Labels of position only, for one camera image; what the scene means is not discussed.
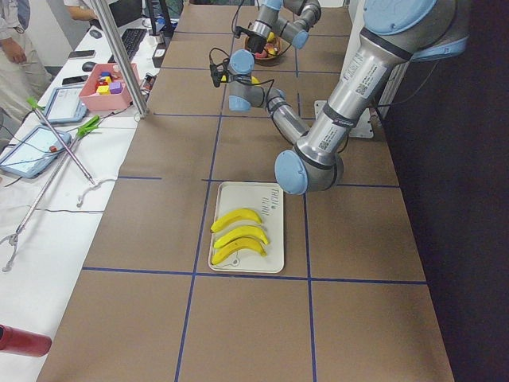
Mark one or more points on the yellow banana basket front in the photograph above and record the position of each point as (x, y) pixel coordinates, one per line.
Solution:
(246, 231)

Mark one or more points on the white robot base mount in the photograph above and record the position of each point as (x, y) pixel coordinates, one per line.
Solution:
(369, 126)

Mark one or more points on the aluminium frame post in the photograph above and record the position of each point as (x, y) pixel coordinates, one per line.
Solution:
(107, 21)

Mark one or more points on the blue cased tablet far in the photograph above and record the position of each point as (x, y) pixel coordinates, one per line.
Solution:
(65, 105)

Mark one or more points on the blue cased tablet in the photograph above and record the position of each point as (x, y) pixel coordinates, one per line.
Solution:
(35, 152)
(65, 105)

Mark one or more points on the brown wicker basket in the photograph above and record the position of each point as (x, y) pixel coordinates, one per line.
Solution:
(272, 50)

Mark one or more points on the blue cased tablet near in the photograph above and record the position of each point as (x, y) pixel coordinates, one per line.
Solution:
(35, 152)

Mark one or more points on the black computer mouse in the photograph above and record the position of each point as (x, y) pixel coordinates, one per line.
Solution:
(88, 66)

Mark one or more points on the red bottle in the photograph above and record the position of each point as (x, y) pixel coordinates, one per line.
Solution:
(25, 343)

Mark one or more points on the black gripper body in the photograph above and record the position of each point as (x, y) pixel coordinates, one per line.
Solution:
(258, 41)
(229, 76)

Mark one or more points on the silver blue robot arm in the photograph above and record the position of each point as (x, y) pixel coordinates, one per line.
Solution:
(289, 20)
(393, 33)

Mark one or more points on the pink bin of blocks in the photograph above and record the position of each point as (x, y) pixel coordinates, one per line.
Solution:
(105, 89)

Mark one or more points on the white bear plate tray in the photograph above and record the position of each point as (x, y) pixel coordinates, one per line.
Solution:
(268, 201)

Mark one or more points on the black smartphone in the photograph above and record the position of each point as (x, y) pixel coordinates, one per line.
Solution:
(81, 54)

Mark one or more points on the black keyboard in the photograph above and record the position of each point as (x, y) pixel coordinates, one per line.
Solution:
(131, 39)

